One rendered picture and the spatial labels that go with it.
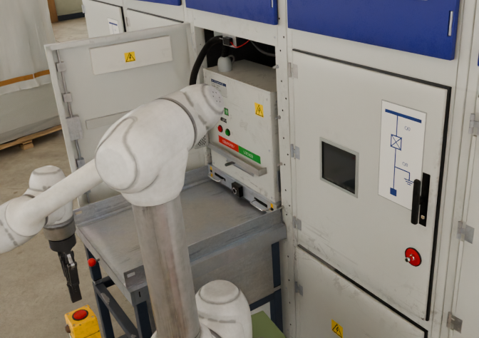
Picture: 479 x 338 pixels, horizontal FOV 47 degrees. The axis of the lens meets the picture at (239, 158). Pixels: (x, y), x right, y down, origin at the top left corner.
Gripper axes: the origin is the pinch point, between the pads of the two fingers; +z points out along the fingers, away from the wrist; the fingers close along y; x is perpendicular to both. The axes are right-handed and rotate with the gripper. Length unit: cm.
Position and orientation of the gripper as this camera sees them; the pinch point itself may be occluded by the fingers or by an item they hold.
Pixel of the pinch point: (74, 290)
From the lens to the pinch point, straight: 178.4
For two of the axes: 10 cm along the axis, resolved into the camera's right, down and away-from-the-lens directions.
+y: -5.6, -3.1, 7.7
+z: 0.7, 9.1, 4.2
